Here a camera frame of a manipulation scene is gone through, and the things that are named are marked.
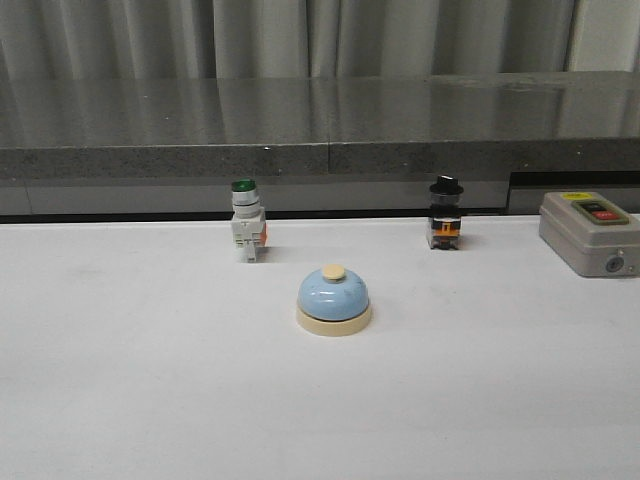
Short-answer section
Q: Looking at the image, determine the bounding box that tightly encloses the grey curtain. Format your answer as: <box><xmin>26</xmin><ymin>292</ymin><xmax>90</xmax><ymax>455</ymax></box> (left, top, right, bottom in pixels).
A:
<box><xmin>1</xmin><ymin>1</ymin><xmax>639</xmax><ymax>80</ymax></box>

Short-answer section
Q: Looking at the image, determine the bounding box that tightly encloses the green push button switch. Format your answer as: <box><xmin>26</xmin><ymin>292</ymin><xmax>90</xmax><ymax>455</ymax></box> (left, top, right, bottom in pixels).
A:
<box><xmin>231</xmin><ymin>178</ymin><xmax>268</xmax><ymax>262</ymax></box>

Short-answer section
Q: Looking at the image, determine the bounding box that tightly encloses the black selector knob switch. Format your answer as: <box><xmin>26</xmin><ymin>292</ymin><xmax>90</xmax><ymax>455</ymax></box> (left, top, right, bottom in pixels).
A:
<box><xmin>427</xmin><ymin>175</ymin><xmax>464</xmax><ymax>250</ymax></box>

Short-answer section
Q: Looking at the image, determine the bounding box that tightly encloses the grey stone counter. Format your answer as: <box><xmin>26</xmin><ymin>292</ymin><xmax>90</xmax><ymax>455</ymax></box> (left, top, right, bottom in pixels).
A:
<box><xmin>1</xmin><ymin>72</ymin><xmax>639</xmax><ymax>219</ymax></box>

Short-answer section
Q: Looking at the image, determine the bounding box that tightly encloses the grey push button box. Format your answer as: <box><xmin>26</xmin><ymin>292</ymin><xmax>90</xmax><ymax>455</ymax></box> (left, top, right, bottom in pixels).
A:
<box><xmin>539</xmin><ymin>191</ymin><xmax>639</xmax><ymax>278</ymax></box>

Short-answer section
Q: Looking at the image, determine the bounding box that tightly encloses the blue and cream call bell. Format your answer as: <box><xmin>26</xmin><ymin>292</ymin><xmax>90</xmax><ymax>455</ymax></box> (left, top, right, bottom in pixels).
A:
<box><xmin>296</xmin><ymin>264</ymin><xmax>373</xmax><ymax>337</ymax></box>

